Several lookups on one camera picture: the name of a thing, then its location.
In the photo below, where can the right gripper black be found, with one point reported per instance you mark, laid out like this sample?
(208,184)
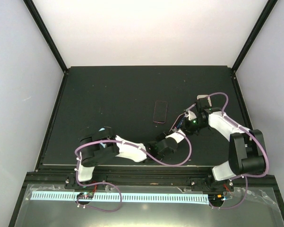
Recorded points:
(187,129)

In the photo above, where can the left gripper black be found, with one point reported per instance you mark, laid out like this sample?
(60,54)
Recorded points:
(158,137)

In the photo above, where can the purple phone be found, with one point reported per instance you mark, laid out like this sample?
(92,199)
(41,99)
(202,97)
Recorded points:
(160,112)

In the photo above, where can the blue phone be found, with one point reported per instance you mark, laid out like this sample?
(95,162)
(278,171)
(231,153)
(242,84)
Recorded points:
(179,125)

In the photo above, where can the pink phone case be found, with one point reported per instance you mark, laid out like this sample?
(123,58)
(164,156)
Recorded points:
(179,118)

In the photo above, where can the beige phone case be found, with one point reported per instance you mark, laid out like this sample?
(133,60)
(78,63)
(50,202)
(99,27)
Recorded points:
(204,101)

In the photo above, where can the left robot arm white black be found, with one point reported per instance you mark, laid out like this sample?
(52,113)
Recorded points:
(104,145)

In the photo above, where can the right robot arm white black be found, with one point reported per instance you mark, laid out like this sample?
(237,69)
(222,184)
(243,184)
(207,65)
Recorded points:
(246,156)

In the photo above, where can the small circuit board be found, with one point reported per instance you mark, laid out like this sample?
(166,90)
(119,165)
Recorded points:
(85,196)

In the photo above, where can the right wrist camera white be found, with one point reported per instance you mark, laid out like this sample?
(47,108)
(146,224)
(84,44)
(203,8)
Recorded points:
(190,115)

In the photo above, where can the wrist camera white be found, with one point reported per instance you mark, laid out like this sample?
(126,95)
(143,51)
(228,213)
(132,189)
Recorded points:
(178,136)
(190,115)

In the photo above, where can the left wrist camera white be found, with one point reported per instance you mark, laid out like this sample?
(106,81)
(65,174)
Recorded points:
(178,136)

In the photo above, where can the black aluminium rail base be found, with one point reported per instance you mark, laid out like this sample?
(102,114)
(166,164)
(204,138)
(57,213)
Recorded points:
(196,178)

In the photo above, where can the white slotted cable duct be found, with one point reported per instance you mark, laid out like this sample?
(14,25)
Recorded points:
(123,197)

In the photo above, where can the right black frame post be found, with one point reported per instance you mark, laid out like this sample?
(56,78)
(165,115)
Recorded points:
(265,13)

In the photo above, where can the black frame post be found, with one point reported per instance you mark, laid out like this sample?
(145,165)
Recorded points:
(45,33)
(265,13)

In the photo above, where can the left black frame post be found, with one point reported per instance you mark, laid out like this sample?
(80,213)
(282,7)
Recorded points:
(45,33)

